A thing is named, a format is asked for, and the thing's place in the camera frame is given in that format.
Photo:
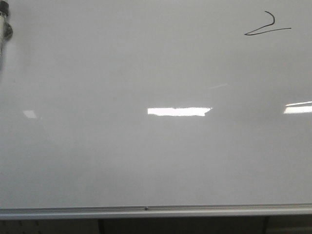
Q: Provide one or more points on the robot arm at edge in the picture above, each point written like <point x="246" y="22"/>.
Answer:
<point x="6" y="29"/>

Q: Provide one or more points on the white whiteboard with aluminium frame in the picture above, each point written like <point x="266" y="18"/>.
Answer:
<point x="156" y="108"/>

